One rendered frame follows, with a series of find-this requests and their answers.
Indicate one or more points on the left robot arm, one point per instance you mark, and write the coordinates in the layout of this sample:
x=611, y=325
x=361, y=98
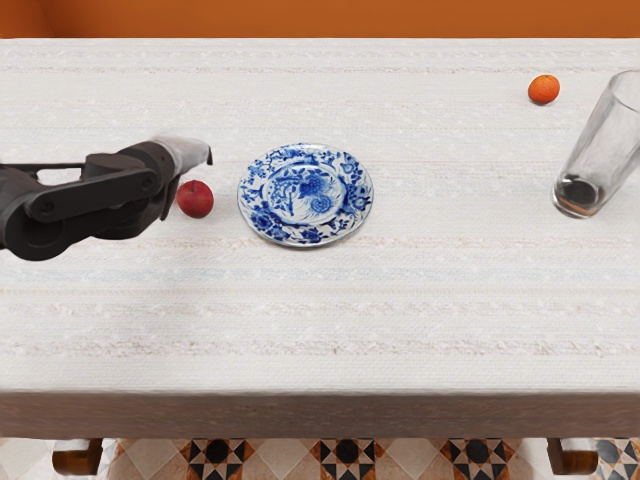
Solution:
x=75, y=200

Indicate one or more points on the clear drinking glass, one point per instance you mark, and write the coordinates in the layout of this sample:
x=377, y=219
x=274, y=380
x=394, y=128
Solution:
x=597, y=150

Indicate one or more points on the blue and white patterned plate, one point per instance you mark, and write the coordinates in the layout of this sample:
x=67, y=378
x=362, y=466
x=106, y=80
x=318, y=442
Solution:
x=305, y=194

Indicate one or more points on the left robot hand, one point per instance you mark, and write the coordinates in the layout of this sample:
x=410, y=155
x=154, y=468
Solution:
x=187, y=152

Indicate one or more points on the orange fruit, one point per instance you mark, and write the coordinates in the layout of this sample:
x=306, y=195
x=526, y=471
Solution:
x=543, y=89

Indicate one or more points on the red apple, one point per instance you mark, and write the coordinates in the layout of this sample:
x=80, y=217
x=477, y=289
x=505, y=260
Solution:
x=195, y=199

